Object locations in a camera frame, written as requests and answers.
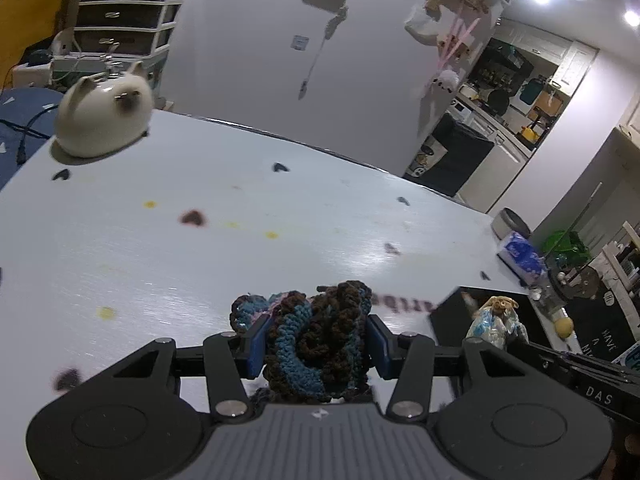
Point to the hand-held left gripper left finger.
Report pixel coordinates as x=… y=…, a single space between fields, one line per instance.
x=256 y=355

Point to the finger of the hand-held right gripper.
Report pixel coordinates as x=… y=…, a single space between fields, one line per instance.
x=545 y=352

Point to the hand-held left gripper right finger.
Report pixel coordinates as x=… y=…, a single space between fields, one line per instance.
x=378 y=349

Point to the dark blue crocheted scrunchie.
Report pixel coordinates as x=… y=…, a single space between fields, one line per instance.
x=320 y=342

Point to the clear bag of blue scrunchies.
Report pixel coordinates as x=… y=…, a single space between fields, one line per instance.
x=492 y=322

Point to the yellow lemon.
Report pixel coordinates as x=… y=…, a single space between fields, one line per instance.
x=563 y=327

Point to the black lettered mat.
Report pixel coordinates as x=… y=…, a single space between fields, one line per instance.
x=607 y=320

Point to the glass jar with black lid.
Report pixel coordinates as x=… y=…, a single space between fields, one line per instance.
x=565 y=287

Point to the blue tissue pack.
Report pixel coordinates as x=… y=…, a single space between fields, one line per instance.
x=522 y=257

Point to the green plastic bag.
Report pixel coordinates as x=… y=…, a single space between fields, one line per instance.
x=565 y=247

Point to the round metal tin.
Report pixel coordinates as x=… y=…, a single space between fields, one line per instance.
x=510 y=222

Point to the white printed tote bag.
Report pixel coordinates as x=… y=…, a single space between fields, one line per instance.
x=425 y=162

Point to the yellow kettle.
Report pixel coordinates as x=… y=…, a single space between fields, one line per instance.
x=528 y=133

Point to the black frying pan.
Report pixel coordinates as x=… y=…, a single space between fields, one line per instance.
x=499 y=102

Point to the white plush sheep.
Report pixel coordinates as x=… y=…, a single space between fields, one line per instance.
x=446 y=80

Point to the white ceramic cat figure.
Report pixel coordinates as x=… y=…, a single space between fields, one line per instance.
x=100 y=115

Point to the white drawer unit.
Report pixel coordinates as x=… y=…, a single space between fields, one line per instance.
x=125 y=10

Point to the square adhesive wall hook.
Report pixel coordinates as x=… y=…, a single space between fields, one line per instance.
x=300 y=42

